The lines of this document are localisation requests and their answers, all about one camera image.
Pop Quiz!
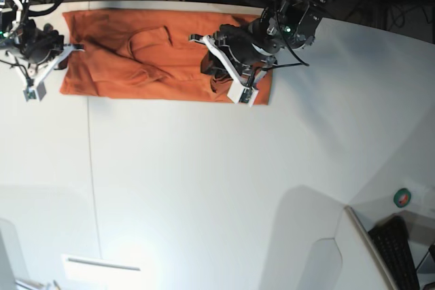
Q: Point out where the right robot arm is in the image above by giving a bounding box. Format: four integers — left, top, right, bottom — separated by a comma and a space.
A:
1, 0, 84, 101

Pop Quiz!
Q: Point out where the black keyboard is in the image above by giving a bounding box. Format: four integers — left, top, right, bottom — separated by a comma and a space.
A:
368, 215, 420, 290

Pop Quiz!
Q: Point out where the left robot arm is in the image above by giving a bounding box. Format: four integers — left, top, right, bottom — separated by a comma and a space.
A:
189, 0, 328, 106

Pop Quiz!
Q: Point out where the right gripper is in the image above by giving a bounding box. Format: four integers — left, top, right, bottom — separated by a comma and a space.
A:
5, 20, 84, 101

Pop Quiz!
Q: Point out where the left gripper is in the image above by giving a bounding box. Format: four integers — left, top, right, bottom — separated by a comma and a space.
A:
188, 18, 284, 107

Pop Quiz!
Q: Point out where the orange t-shirt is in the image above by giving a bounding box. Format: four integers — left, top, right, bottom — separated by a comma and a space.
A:
60, 9, 255, 103

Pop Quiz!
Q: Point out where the green tape roll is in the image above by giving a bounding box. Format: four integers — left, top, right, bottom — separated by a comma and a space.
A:
393, 188, 412, 209

